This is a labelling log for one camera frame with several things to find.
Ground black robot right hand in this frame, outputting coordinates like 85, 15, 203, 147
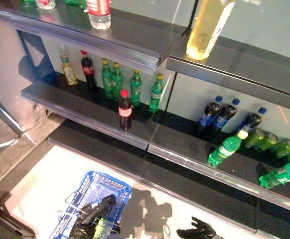
176, 216, 219, 239

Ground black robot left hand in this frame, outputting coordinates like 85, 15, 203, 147
69, 203, 104, 239

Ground blue plastic shopping basket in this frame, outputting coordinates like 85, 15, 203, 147
49, 171, 131, 239

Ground black shelf base plinth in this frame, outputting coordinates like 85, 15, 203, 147
47, 119, 290, 239

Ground black low display stand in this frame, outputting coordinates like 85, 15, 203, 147
0, 206, 37, 239

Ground dark metal shelf board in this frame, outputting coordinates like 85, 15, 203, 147
166, 33, 290, 108
147, 109, 290, 217
0, 6, 187, 75
21, 72, 160, 151

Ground Coca-Cola bottle red cap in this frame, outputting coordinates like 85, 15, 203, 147
118, 89, 133, 131
80, 50, 97, 92

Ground small yellow tea bottle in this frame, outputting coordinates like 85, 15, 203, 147
59, 51, 78, 86

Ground large yellow tea bottle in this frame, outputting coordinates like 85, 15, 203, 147
186, 0, 235, 61

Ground water bottle red label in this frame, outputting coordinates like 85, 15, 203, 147
87, 0, 112, 30
35, 0, 57, 10

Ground silver metal frame post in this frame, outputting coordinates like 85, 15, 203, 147
0, 84, 23, 136

